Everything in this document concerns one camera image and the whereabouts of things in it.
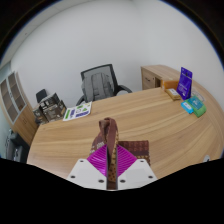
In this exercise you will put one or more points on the tall black product box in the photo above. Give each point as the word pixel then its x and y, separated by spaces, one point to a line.
pixel 50 100

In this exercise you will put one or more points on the wooden glass-door shelf unit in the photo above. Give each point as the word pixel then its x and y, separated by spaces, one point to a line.
pixel 16 106

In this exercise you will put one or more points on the wooden drawer cabinet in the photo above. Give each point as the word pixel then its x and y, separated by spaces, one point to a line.
pixel 151 76

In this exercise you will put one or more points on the brown patterned towel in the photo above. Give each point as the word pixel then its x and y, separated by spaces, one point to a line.
pixel 111 133

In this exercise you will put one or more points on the grey backpack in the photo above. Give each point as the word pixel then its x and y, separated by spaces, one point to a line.
pixel 98 86

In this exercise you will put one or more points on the white printed paper sheet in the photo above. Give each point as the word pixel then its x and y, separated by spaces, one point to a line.
pixel 78 111

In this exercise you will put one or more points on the clear plastic container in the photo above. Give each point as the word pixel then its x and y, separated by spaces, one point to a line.
pixel 199 95

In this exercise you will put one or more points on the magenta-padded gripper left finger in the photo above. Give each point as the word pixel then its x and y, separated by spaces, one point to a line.
pixel 85 173

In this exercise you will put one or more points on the small black chair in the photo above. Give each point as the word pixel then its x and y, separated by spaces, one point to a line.
pixel 41 95

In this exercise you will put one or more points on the small black product box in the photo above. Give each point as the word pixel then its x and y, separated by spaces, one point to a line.
pixel 38 116

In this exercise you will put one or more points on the green flat box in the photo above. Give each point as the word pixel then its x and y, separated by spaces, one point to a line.
pixel 201 111

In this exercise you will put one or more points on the purple standing pouch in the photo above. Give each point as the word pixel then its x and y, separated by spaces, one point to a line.
pixel 184 83

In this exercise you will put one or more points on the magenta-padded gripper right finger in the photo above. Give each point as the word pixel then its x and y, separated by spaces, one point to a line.
pixel 136 172

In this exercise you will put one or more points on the black armchair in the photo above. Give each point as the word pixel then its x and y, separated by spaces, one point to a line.
pixel 16 148

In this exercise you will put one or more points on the black mesh office chair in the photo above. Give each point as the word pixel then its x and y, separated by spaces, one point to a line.
pixel 100 68

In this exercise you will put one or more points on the orange box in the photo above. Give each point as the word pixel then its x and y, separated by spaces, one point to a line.
pixel 170 84

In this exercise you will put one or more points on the teal flat box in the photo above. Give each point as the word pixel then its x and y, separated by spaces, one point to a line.
pixel 195 103

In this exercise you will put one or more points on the tan flat box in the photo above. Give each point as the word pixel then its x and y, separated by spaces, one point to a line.
pixel 173 94

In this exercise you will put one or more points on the blue small box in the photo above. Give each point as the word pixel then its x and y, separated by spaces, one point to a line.
pixel 187 107

